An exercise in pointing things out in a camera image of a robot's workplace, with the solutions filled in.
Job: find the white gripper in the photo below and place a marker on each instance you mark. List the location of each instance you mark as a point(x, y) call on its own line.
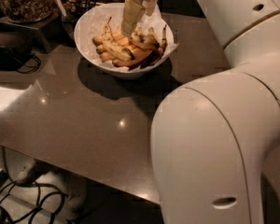
point(131, 12)

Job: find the spotted yellow banana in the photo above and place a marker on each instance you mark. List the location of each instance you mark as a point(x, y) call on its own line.
point(142, 41)

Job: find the white robot base foot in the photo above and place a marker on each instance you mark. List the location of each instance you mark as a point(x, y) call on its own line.
point(74, 186)

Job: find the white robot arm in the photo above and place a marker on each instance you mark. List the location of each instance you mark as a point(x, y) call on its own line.
point(210, 137)

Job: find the spotted banana front left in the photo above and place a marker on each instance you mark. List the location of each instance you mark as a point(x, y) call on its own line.
point(113, 46)

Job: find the large smooth yellow banana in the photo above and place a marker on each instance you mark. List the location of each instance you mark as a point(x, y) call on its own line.
point(139, 56)

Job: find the dark overripe small banana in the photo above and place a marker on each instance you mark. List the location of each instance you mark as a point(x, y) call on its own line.
point(156, 54)

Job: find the yellow banana bunch underneath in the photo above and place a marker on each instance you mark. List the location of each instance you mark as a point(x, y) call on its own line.
point(97, 41)

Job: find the white ceramic bowl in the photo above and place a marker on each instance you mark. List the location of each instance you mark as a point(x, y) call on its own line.
point(91, 24)

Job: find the serving tongs with tag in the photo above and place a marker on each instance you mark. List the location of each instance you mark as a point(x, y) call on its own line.
point(66, 17)

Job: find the dark metal stand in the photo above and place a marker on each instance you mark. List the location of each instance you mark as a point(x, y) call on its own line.
point(44, 34)

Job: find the glass jar of nuts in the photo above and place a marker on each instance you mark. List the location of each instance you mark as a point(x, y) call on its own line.
point(26, 11)

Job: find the black appliance on counter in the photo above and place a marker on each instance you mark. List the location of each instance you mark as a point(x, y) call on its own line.
point(15, 50)

